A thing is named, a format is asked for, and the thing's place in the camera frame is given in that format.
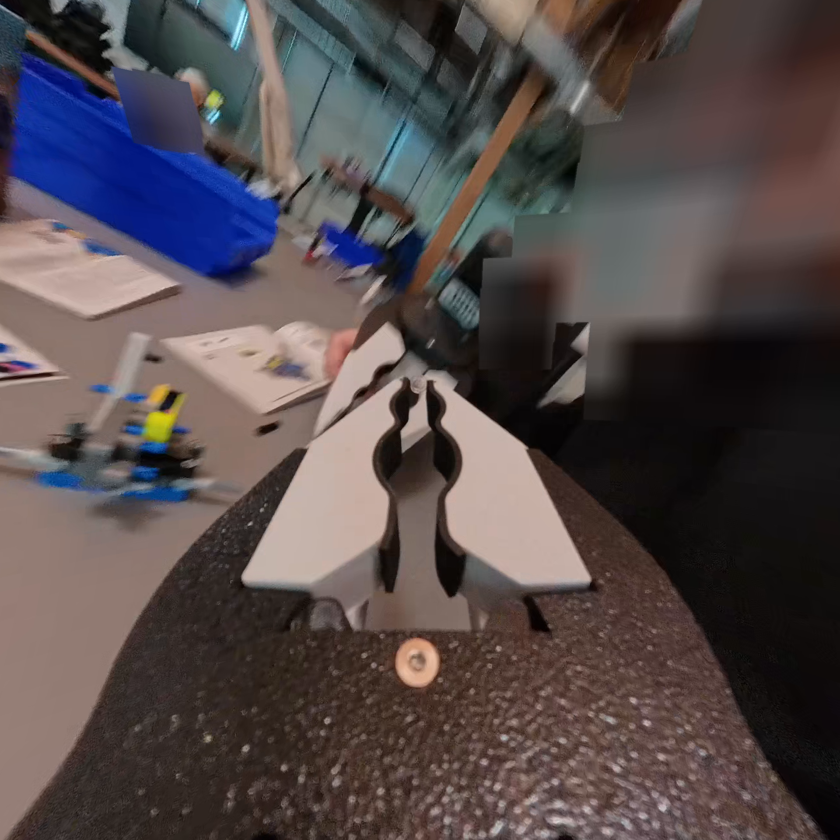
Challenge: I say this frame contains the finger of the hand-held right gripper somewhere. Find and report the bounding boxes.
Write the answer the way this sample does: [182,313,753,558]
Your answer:
[402,354,458,391]
[314,322,408,439]

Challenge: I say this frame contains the partly built lego vehicle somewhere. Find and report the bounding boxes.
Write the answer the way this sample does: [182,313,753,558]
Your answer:
[0,331,245,508]

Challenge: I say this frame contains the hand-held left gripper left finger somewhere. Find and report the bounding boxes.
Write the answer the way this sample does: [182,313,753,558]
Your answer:
[241,377,412,631]

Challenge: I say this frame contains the closed white instruction booklet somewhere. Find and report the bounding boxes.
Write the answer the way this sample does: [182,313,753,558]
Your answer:
[0,218,182,321]

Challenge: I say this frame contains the white slanted pole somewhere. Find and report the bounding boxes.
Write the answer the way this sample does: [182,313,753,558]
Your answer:
[246,0,304,194]

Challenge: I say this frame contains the colourful printed booklet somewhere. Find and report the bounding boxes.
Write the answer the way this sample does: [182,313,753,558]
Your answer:
[0,325,68,387]

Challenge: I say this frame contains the brown wooden post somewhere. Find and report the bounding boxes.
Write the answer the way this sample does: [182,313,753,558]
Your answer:
[407,71,547,296]

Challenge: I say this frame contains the large blue plastic bin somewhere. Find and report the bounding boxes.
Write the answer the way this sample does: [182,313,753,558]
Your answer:
[12,52,280,278]

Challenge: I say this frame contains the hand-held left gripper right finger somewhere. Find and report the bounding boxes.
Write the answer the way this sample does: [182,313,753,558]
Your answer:
[425,379,593,631]

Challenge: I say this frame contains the small blue plastic bin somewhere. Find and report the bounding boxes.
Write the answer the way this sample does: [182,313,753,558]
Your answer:
[315,222,424,284]

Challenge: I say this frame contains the open lego instruction booklet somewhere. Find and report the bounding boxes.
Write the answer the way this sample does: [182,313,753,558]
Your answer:
[161,320,334,416]

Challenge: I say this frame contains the person's right hand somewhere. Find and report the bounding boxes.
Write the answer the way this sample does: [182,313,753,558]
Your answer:
[325,330,358,378]

